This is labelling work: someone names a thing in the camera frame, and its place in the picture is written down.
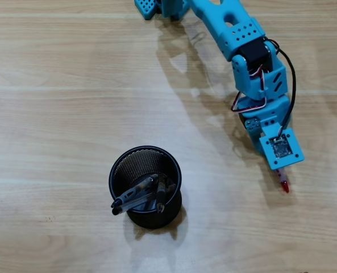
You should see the red retractable pen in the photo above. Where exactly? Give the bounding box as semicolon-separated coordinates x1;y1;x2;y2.
276;167;291;194

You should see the black camera cable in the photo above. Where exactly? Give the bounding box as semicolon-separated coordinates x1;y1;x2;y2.
264;36;297;140

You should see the red white servo wire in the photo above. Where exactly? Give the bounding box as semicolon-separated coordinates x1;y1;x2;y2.
231;64;269;114

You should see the clear stick pen black cap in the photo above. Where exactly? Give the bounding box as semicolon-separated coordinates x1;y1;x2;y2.
111;189;158;216

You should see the black mesh pen holder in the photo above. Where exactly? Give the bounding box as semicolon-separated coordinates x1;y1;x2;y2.
108;145;182;230

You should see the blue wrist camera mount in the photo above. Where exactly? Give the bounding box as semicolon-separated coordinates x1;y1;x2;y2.
259;125;305;171

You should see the grey grip retractable pen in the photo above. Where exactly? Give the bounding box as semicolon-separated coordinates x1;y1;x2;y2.
110;173;159;209

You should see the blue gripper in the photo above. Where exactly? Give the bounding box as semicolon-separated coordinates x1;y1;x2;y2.
236;95;293;159

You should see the black retractable pen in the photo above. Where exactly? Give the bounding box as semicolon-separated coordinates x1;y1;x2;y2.
155;177;169;214

